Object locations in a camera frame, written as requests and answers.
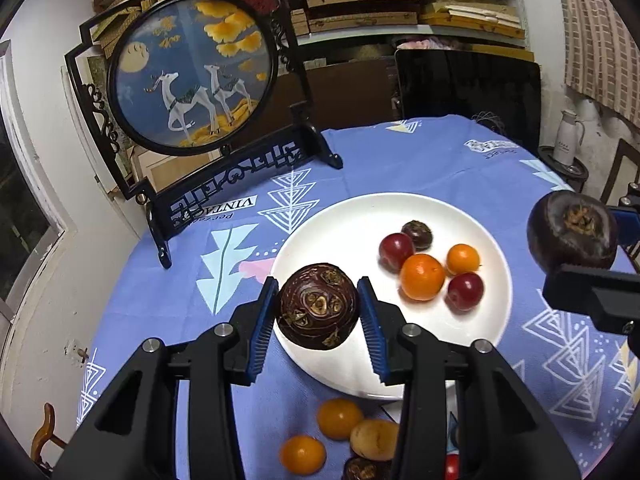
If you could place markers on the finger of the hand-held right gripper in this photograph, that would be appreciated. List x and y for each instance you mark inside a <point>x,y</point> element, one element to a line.
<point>627,227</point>
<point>590,292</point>

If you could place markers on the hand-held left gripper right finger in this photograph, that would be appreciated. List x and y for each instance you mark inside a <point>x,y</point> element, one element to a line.
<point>372,330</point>

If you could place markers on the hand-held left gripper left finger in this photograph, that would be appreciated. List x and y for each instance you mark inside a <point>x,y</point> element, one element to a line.
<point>260,330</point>

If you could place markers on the large dark water chestnut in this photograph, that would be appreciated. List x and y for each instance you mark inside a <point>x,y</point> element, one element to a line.
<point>570,235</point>
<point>318,305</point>

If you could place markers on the white round plate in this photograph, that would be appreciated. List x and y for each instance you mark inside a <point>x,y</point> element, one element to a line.
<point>350,225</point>

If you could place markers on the brown wooden chair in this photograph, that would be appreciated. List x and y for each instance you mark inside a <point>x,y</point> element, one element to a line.
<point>617,170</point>

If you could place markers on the large orange tangerine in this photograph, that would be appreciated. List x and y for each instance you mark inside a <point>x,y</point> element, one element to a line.
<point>422,277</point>

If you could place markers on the small dark round stand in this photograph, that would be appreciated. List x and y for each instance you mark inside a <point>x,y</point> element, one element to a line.
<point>575,172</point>

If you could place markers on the red plum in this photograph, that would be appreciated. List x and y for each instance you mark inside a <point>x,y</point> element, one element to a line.
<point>451,467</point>
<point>396,252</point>
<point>465,292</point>

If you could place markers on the small orange kumquat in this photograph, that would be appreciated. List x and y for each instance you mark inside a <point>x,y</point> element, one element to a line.
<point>340,418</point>
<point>302,455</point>
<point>463,259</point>

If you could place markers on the small dark water chestnut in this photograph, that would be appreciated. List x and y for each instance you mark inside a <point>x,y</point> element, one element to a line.
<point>365,470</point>
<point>417,235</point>

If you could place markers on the white thermos jug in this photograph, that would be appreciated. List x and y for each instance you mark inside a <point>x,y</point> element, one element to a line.
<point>567,137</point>

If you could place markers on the blue patterned tablecloth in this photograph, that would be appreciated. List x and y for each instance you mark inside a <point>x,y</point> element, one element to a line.
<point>160,285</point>

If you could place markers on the tan round fruit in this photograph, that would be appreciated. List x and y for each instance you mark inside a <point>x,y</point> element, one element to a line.
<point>372,440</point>

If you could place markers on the checked curtain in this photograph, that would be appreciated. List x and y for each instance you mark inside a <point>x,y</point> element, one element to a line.
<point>600,35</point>

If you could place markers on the black chair back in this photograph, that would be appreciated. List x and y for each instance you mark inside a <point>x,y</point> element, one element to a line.
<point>465,90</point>

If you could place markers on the curved wooden chair back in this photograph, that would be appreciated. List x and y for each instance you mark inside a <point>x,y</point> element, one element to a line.
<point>42,440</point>

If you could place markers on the round deer picture screen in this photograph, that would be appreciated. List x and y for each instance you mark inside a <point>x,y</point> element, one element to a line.
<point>195,70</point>

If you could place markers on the stack of flat wooden boxes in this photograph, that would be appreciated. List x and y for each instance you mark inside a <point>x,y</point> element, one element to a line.
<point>370,5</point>

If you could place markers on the window with white frame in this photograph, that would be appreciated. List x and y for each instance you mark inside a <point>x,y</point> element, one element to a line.
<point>20,210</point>

